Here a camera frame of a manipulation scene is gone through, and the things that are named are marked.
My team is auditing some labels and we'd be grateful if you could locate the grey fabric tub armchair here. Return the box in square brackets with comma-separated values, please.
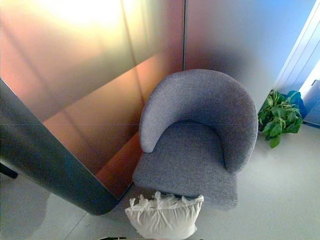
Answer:
[132, 69, 259, 212]

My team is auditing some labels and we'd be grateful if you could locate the black table leg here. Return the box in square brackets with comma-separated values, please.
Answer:
[0, 159, 19, 180]

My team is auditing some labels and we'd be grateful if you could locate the white tasselled pillow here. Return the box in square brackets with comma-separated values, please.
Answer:
[124, 190, 205, 239]

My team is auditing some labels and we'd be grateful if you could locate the green leafy potted plant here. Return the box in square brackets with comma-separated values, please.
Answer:
[257, 89, 304, 149]

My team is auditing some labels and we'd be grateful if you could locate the white window frame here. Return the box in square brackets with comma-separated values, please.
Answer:
[271, 0, 320, 126]

